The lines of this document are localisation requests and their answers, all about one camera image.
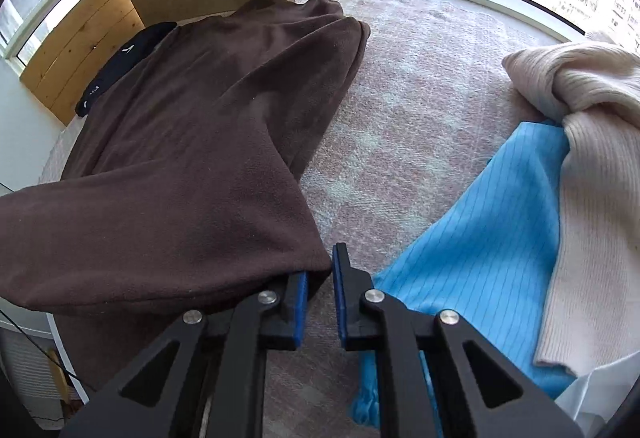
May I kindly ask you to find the cream ribbed sweater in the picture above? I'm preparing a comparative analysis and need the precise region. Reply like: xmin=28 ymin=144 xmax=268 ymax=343
xmin=501 ymin=30 xmax=640 ymax=376

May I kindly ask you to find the blue striped cloth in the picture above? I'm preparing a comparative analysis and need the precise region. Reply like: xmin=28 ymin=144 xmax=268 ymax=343
xmin=350 ymin=120 xmax=576 ymax=438

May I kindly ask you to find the wooden plank panel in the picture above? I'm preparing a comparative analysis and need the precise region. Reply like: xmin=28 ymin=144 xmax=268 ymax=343
xmin=20 ymin=0 xmax=146 ymax=126

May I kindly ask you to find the white cloth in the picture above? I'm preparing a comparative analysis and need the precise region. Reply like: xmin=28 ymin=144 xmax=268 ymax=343
xmin=555 ymin=348 xmax=640 ymax=438

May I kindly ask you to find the brown fleece garment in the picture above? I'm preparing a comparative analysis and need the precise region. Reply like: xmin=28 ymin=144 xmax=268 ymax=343
xmin=0 ymin=0 xmax=372 ymax=319

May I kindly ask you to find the white ribbed appliance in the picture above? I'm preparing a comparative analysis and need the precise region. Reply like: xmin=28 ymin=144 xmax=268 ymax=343
xmin=0 ymin=323 xmax=68 ymax=419

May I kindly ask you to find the black garment with white logo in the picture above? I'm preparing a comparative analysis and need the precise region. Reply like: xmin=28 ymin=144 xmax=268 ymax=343
xmin=75 ymin=21 xmax=178 ymax=119

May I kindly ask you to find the pink white plaid blanket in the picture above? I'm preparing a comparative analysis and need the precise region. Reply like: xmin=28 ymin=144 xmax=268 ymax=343
xmin=37 ymin=0 xmax=591 ymax=438

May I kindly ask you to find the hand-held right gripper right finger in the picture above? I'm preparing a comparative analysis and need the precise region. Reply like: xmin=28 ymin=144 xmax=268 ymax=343
xmin=332 ymin=242 xmax=586 ymax=438

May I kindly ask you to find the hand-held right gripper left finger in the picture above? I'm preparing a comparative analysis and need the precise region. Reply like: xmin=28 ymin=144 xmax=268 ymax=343
xmin=59 ymin=270 xmax=310 ymax=438

